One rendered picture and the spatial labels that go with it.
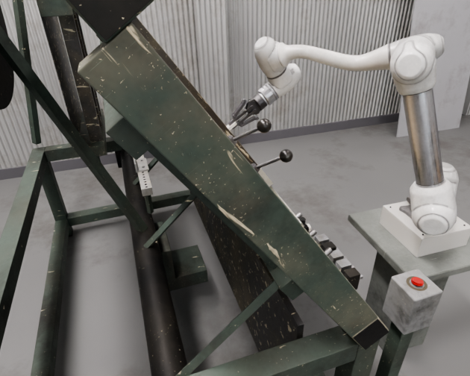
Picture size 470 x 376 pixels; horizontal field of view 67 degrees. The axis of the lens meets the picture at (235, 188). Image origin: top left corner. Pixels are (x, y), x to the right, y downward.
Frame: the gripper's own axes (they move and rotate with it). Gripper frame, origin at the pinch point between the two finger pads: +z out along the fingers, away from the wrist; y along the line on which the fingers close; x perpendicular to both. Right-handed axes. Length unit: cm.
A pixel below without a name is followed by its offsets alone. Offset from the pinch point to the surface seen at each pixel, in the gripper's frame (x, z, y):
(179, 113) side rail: 95, 6, 57
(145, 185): 2.3, 48.2, 6.1
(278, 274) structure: 84, 17, -4
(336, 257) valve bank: 53, 1, -57
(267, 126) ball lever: 74, -7, 31
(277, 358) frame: 90, 37, -29
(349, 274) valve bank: 63, 1, -57
